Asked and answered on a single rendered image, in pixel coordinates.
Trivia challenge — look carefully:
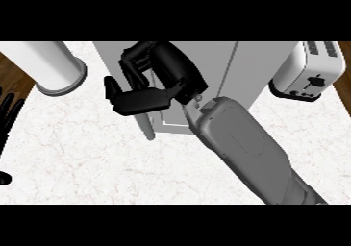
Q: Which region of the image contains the grey cabinet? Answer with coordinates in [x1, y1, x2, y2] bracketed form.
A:
[91, 41, 298, 135]

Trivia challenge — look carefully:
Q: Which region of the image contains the white toaster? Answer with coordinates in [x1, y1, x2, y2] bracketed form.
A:
[267, 41, 349, 103]

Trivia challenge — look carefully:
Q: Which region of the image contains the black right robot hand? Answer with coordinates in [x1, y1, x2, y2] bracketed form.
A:
[103, 41, 209, 117]

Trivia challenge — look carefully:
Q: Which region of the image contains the white cylindrical canister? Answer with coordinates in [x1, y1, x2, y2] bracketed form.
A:
[0, 41, 88, 97]

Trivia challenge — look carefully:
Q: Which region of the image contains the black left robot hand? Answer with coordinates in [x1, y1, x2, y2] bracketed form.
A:
[0, 86, 26, 187]

